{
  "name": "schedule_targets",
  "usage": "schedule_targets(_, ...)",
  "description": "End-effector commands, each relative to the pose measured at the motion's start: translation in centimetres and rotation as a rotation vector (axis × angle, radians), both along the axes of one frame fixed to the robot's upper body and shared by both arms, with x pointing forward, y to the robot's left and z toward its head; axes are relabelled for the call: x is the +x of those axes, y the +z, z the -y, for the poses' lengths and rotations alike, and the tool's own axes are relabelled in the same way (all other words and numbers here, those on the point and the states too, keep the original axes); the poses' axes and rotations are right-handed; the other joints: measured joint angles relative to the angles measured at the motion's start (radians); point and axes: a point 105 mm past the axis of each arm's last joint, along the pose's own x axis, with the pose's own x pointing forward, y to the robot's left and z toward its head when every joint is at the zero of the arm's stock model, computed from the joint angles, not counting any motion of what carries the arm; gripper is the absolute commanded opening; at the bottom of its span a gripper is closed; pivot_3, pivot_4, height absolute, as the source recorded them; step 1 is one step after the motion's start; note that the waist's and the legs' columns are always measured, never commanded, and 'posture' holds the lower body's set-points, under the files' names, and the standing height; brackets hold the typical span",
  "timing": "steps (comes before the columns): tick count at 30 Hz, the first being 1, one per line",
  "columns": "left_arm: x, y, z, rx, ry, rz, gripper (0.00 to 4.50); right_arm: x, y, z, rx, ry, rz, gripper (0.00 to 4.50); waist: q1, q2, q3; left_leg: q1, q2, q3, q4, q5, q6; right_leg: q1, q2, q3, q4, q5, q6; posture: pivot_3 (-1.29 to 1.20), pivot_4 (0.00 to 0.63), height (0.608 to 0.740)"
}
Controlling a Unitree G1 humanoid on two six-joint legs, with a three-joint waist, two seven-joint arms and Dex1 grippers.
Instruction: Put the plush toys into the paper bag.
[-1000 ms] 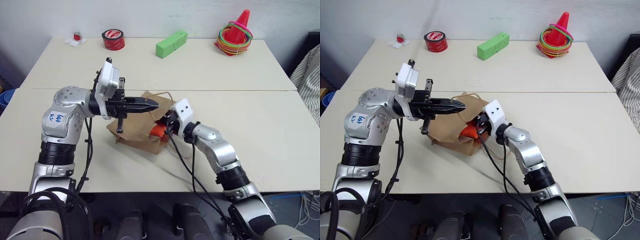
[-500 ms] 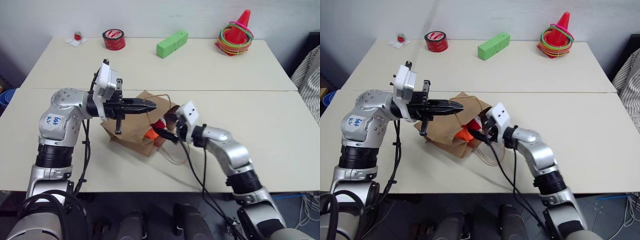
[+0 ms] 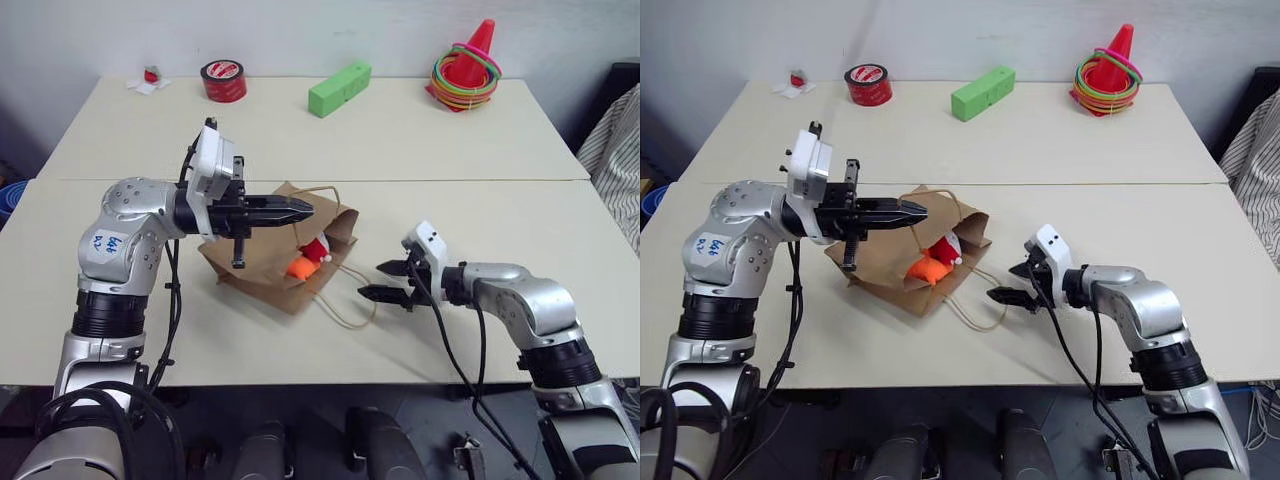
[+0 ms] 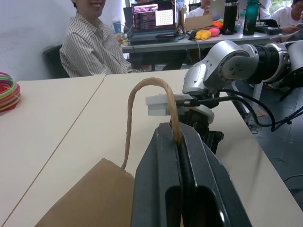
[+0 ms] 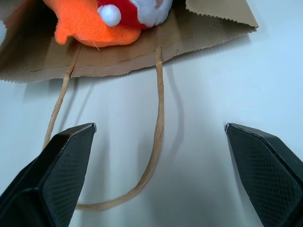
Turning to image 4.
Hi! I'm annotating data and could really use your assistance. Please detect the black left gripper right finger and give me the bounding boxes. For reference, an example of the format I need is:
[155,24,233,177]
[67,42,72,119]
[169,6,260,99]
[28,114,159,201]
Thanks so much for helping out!
[177,122,252,227]

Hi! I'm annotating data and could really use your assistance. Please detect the wooden stand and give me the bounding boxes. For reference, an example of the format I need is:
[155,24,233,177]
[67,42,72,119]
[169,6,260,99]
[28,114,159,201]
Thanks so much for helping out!
[176,9,187,34]

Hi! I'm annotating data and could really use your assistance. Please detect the open black laptop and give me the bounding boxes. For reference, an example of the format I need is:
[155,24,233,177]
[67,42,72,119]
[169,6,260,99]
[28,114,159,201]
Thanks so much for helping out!
[128,1,181,44]

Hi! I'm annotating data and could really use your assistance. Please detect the person in white t-shirt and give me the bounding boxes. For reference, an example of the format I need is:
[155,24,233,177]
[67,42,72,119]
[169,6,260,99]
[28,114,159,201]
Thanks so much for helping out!
[187,0,214,17]

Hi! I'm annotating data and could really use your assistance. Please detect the person in white shirt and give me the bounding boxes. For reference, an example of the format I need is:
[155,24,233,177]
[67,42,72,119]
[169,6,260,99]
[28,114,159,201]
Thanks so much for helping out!
[271,0,303,34]

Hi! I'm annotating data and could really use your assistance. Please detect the black office chair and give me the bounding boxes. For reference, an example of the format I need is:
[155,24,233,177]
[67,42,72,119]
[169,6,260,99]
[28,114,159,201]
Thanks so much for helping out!
[43,44,71,79]

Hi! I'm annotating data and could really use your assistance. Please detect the grey background desk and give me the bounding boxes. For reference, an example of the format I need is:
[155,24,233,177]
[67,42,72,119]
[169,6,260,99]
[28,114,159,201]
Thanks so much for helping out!
[121,31,286,54]

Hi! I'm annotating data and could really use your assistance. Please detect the person in striped shirt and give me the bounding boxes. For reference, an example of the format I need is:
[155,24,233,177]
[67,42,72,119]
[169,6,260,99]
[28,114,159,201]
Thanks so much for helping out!
[59,0,143,78]

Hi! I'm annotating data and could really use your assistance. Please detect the stack of colourful rings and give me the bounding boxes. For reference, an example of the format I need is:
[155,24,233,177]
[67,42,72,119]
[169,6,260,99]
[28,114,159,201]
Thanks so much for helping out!
[0,71,21,113]

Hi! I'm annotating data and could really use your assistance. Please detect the yellow plush toy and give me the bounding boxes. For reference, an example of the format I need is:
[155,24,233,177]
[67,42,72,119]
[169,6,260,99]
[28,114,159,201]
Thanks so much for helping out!
[195,29,212,41]

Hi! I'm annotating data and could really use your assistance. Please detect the pink plush toy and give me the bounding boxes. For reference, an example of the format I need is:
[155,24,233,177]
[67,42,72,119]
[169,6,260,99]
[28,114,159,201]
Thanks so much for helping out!
[207,27,221,37]

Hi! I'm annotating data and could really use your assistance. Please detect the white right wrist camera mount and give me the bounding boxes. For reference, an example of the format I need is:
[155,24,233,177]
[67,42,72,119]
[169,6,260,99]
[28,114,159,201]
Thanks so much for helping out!
[144,93,215,123]

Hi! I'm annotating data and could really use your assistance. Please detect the black thermos bottle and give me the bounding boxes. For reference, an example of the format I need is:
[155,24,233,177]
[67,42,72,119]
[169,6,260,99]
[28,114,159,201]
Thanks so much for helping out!
[222,0,238,36]

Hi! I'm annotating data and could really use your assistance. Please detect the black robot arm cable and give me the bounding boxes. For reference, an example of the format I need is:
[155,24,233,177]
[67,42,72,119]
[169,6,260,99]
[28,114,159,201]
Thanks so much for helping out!
[184,88,303,132]

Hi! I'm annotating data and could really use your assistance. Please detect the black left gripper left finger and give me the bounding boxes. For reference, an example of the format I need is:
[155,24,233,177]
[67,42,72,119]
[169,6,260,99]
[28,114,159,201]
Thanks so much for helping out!
[131,122,183,227]

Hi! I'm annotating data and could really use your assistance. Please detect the brown paper bag with handle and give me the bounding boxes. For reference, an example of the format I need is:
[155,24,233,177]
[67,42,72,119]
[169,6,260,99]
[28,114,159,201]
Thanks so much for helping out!
[35,77,183,227]

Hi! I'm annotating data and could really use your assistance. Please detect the black flat device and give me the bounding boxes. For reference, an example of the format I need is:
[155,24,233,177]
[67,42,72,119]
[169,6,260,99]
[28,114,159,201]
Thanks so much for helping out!
[255,25,284,36]

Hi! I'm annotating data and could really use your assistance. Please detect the brown cardboard box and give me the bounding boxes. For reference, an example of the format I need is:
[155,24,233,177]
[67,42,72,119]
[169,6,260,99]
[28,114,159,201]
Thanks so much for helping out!
[184,14,214,32]

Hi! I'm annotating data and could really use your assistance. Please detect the dark green water bottle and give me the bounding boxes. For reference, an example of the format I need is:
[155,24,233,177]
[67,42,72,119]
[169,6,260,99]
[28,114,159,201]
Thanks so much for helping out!
[242,0,258,36]

